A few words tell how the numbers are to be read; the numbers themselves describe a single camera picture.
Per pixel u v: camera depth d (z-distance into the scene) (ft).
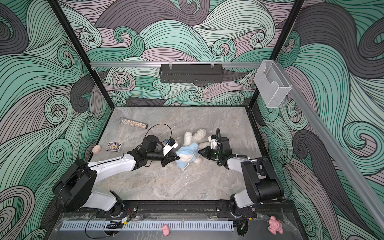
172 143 2.34
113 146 3.12
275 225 2.16
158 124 2.11
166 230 2.17
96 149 3.06
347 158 1.62
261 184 1.46
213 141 2.80
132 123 3.50
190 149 2.72
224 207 2.40
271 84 2.57
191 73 3.28
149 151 2.22
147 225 2.29
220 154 2.38
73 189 1.38
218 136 2.39
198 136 3.11
